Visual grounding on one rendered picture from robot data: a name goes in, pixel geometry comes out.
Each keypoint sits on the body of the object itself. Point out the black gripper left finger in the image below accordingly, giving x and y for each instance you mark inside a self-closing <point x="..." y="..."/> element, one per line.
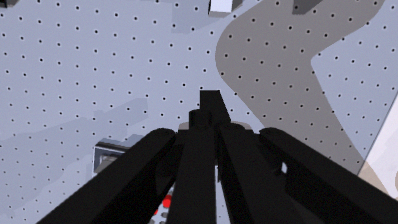
<point x="132" y="187"/>

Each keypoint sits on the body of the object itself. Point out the grey flat base plate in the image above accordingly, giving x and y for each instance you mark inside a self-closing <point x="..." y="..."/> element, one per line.
<point x="74" y="73"/>

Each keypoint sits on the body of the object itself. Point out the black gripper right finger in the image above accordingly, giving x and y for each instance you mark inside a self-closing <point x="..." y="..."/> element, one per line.
<point x="321" y="190"/>

